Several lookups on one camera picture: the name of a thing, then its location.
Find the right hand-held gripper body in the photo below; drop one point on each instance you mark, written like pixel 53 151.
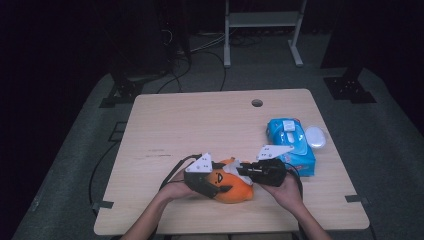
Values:
pixel 271 173

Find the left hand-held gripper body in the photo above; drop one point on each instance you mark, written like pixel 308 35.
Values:
pixel 200 181

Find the orange plush toy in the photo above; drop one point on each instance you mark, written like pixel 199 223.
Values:
pixel 235 193

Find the person's right hand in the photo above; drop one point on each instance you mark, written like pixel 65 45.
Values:
pixel 286 196

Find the person's left hand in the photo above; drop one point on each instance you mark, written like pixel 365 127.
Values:
pixel 175 190

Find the black stand base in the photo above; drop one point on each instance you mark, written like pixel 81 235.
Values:
pixel 350 89
pixel 125 91

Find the black floor tape frame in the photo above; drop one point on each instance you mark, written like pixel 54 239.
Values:
pixel 115 131

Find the blue wet wipe pack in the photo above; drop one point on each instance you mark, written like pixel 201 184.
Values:
pixel 296 156

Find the dark tape strip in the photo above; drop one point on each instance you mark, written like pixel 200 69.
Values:
pixel 356 199
pixel 102 204

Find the white metal stand frame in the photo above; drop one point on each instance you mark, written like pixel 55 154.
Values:
pixel 263 19

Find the white oval plastic lid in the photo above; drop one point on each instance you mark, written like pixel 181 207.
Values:
pixel 316 137

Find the white wet wipe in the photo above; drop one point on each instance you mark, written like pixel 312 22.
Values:
pixel 231 168

